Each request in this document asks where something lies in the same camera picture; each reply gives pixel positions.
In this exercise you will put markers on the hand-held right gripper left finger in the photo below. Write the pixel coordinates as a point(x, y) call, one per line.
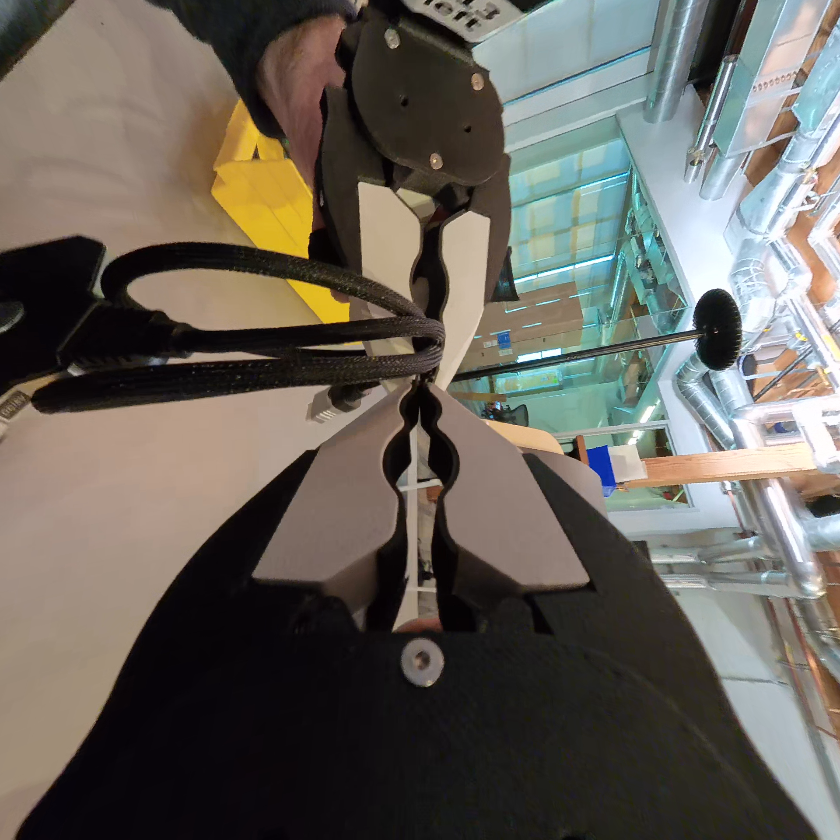
point(328, 518)

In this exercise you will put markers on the black mesh office chair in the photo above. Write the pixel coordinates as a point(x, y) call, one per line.
point(508, 413)

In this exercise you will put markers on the yellow plastic bin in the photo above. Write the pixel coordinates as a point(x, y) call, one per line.
point(275, 197)

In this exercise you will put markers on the white box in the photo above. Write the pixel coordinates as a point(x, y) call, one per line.
point(628, 463)

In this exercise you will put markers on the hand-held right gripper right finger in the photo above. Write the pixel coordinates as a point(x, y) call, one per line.
point(512, 518)

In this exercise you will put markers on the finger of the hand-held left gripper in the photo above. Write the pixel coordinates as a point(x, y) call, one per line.
point(384, 243)
point(466, 275)

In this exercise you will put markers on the black hdmi port box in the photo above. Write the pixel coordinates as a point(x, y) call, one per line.
point(46, 295)

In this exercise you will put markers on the smooth silver pipes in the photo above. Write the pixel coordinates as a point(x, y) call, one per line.
point(781, 512)

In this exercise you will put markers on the silver spiral air duct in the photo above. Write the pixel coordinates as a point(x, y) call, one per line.
point(702, 400)

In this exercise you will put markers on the black pole with round disc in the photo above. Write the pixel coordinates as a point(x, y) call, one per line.
point(718, 328)

